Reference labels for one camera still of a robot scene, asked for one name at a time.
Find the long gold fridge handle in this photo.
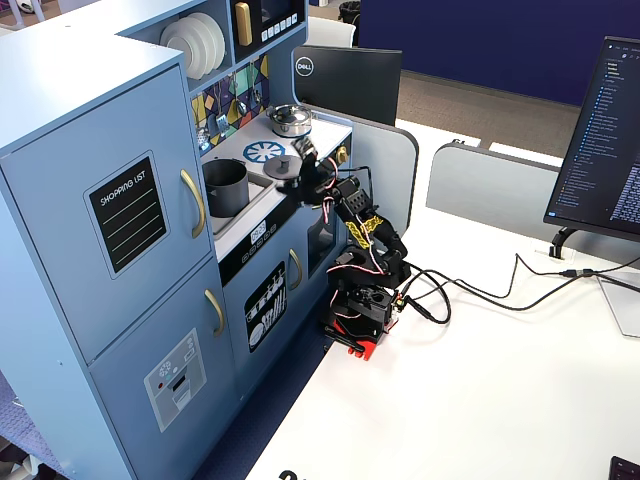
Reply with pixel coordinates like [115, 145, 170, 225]
[179, 168, 207, 240]

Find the gray round pot lid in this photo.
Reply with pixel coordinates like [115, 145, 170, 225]
[263, 154, 303, 181]

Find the steel toy spatula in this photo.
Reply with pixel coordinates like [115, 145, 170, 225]
[214, 82, 230, 136]

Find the steel toy ladle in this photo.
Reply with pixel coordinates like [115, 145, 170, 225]
[230, 72, 249, 117]

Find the steel toy skimmer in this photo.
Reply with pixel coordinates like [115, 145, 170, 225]
[195, 97, 211, 152]

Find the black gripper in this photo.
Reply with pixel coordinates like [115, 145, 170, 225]
[275, 136, 347, 205]

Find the dark gray pot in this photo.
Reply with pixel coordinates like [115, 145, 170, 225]
[202, 158, 251, 219]

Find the white chair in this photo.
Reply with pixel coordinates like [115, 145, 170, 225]
[305, 15, 358, 49]

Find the white toy plate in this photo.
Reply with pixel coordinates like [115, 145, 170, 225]
[159, 22, 203, 81]
[172, 16, 220, 76]
[187, 11, 228, 70]

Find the short gold freezer handle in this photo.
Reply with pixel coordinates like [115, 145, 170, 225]
[203, 288, 226, 338]

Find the monitor with lit screen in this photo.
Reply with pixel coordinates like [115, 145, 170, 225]
[543, 35, 640, 244]

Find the gold microwave handle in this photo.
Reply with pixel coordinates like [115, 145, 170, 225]
[234, 1, 254, 47]

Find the red robot base clamp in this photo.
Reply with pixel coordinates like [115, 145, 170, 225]
[322, 318, 401, 362]

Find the gray desk divider panel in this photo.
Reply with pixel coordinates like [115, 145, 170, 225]
[425, 141, 640, 267]
[299, 102, 420, 242]

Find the black looping cable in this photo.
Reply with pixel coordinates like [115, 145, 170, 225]
[397, 267, 453, 326]

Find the blue toy kitchen cabinet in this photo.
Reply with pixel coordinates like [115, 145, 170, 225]
[0, 0, 354, 480]

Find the black shopping list board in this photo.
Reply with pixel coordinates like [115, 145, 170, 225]
[87, 156, 168, 275]

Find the silver monitor base plate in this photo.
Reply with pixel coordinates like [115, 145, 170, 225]
[596, 272, 640, 339]

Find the black cable with connector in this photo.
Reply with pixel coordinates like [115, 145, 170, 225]
[399, 252, 640, 313]

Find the black keyboard corner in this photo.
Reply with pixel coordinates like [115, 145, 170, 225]
[609, 455, 640, 480]

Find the black Dell monitor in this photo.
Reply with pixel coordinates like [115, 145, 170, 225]
[291, 44, 404, 127]

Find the gold oven door handle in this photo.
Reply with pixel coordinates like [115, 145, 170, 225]
[288, 248, 304, 292]

